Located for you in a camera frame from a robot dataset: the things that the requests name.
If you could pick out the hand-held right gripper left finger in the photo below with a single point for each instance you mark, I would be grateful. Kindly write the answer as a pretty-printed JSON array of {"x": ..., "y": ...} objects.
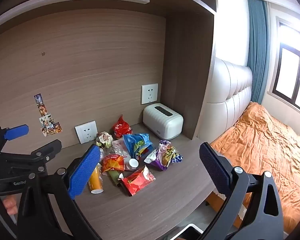
[{"x": 85, "y": 170}]

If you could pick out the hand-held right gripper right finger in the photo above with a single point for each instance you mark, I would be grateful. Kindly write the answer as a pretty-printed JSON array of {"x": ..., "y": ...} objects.
[{"x": 215, "y": 167}]

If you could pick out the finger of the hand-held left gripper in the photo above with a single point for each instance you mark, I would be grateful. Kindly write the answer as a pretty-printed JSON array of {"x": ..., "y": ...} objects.
[
  {"x": 48, "y": 150},
  {"x": 16, "y": 132}
]

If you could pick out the white bottle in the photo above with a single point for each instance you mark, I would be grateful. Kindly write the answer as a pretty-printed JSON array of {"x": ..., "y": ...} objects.
[{"x": 120, "y": 150}]

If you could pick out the small white cup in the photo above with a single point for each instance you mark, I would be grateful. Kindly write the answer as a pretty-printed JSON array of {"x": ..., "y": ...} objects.
[{"x": 133, "y": 163}]

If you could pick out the blue snack bag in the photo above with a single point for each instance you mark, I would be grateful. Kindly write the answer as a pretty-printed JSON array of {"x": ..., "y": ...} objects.
[{"x": 133, "y": 142}]

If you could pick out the person's left hand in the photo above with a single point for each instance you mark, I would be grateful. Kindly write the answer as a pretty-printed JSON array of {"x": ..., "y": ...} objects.
[{"x": 10, "y": 205}]

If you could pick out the orange paper cup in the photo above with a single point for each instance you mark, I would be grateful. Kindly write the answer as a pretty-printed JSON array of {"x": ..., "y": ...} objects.
[{"x": 95, "y": 180}]

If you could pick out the orange red snack packet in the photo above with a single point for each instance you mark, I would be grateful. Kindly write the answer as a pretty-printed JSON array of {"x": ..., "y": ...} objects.
[{"x": 112, "y": 162}]

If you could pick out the green wrapper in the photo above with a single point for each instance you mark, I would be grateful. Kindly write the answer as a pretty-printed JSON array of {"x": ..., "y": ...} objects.
[{"x": 114, "y": 176}]

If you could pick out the cartoon sticker strip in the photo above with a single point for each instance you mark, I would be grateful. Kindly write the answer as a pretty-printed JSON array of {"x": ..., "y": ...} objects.
[{"x": 46, "y": 120}]

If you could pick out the crumpled brown white wrapper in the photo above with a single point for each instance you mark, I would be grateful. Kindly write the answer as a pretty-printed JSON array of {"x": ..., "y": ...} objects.
[{"x": 103, "y": 138}]

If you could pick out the red snack packet clear window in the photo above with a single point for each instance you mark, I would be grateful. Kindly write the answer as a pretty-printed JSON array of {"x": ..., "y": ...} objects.
[{"x": 136, "y": 180}]

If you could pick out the orange bedsheet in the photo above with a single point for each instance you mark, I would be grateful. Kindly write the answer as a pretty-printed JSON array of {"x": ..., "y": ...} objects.
[{"x": 265, "y": 150}]

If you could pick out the purple snack bag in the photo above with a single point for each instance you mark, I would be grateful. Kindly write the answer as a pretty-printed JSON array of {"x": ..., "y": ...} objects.
[{"x": 162, "y": 155}]

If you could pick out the red snack bag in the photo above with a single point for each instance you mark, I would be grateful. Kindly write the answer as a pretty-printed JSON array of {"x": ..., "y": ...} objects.
[{"x": 121, "y": 128}]

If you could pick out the white tissue box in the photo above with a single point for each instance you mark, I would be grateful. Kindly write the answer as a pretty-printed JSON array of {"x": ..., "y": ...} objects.
[{"x": 162, "y": 122}]

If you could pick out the white padded headboard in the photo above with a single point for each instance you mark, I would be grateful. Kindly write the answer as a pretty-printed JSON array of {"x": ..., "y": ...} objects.
[{"x": 230, "y": 92}]

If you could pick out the wooden desk with hutch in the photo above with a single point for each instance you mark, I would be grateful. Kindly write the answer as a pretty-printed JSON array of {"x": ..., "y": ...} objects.
[{"x": 187, "y": 80}]

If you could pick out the dark framed window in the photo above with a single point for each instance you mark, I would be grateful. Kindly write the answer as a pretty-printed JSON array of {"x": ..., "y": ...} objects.
[{"x": 290, "y": 72}]

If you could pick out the blue curtain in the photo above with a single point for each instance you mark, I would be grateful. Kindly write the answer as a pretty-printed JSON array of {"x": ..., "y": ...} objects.
[{"x": 258, "y": 50}]

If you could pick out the white wall socket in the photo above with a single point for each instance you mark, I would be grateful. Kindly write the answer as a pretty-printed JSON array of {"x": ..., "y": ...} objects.
[
  {"x": 149, "y": 93},
  {"x": 86, "y": 132}
]

